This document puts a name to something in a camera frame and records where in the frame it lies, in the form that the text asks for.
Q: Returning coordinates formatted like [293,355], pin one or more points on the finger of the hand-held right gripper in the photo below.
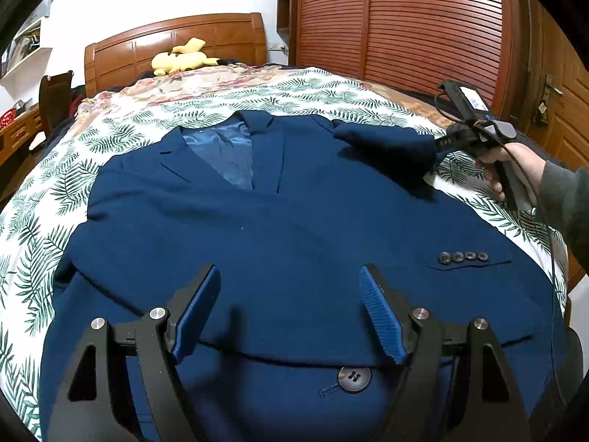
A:
[451,142]

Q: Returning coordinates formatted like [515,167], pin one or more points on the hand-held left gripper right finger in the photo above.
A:
[379,317]

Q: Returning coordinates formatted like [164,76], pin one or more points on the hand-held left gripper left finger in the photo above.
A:
[198,313]

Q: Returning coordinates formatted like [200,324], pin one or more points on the navy blue suit jacket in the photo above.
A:
[276,239]

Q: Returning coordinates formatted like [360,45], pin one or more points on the person's right hand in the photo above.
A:
[529,161]

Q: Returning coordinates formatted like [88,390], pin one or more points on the wooden door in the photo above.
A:
[566,78]

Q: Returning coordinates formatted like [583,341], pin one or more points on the wooden louvered wardrobe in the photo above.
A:
[414,23]

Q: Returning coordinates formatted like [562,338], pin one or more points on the leaf-print bed sheet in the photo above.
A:
[55,184]

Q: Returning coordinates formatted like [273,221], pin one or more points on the floral blanket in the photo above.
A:
[152,92]

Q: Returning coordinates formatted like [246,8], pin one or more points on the wooden desk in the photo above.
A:
[18,138]

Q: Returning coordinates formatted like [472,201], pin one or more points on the yellow plush toy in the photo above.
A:
[182,60]

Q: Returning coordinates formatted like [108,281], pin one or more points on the dark chair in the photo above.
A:
[53,101]

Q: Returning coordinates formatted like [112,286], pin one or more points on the wooden headboard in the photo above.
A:
[129,50]

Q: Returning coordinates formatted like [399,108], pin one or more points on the red basket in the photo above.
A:
[7,119]

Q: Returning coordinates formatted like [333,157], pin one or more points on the white wall shelf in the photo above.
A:
[32,50]

